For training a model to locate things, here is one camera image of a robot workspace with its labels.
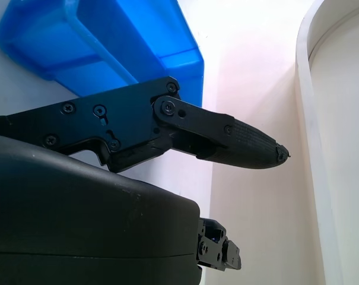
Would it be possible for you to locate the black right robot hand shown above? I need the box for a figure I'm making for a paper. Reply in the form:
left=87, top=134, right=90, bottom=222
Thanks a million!
left=0, top=76, right=292, bottom=285

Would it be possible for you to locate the white rounded panel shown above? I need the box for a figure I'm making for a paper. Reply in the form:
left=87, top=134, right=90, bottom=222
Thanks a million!
left=296, top=0, right=359, bottom=285

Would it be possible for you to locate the blue plastic tray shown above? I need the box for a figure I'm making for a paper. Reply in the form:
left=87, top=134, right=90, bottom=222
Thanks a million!
left=0, top=0, right=204, bottom=107

